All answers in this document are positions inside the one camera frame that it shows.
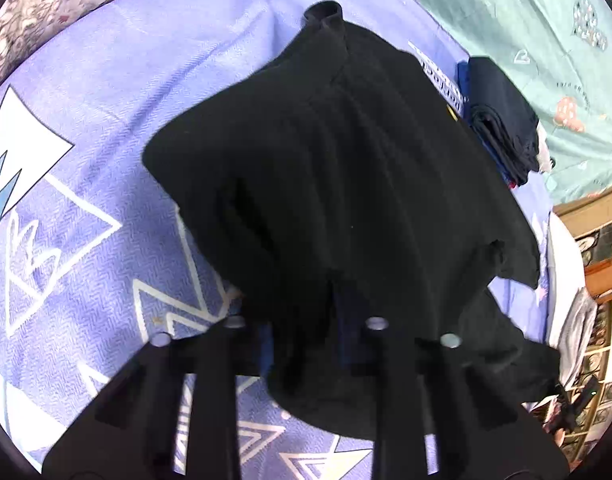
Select wooden bed frame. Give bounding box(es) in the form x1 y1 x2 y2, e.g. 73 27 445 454
553 192 612 306

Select green heart-print sheet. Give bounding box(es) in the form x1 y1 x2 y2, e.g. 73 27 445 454
386 0 612 201

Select folded dark navy pants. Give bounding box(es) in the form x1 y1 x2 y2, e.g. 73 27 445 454
468 56 541 187

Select grey cloth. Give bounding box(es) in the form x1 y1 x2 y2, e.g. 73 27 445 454
556 287 599 386

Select white textured pillow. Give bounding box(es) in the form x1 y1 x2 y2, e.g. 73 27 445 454
546 212 586 356

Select folded blue pants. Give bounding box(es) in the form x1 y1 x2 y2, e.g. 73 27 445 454
457 60 516 190

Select dark framed picture panel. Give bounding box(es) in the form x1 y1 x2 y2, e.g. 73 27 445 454
570 220 612 466

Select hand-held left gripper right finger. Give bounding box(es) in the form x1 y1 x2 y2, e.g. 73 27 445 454
336 316 571 480

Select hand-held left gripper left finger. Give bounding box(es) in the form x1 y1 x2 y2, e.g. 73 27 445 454
41 315 274 480

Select black pants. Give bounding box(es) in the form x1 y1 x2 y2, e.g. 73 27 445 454
142 1 561 441

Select floral pillow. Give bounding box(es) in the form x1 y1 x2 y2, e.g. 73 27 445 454
0 0 227 96

